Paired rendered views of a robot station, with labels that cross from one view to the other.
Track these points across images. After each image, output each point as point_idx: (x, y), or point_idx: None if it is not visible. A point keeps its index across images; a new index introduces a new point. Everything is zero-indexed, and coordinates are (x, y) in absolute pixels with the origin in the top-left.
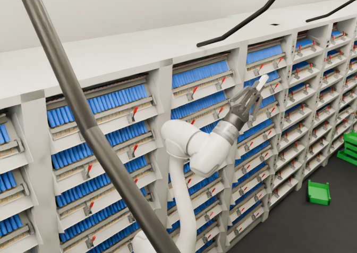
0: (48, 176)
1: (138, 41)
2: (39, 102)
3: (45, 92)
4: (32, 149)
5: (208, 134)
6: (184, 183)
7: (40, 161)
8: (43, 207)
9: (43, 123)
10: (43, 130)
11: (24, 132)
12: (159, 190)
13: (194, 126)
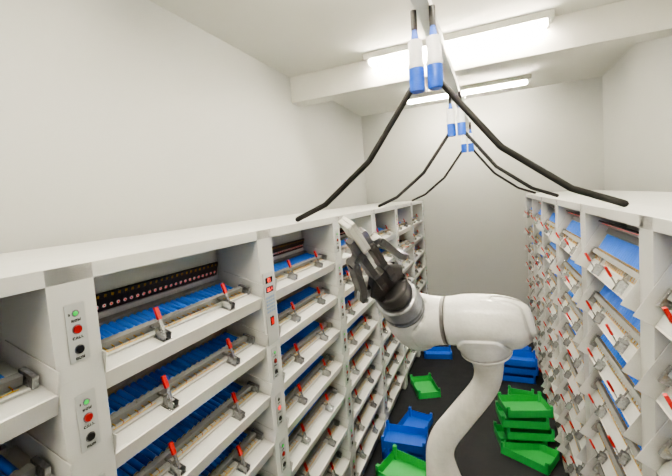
0: (651, 356)
1: None
2: (648, 234)
3: (653, 224)
4: (642, 298)
5: (420, 293)
6: (463, 392)
7: (646, 324)
8: (646, 398)
9: (650, 269)
10: (650, 280)
11: (639, 267)
12: None
13: (462, 302)
